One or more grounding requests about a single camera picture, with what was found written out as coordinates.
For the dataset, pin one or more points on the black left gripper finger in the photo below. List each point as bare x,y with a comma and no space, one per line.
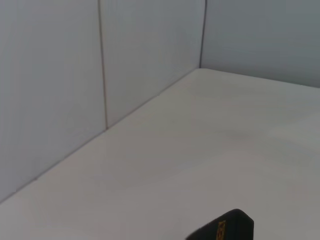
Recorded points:
230,227

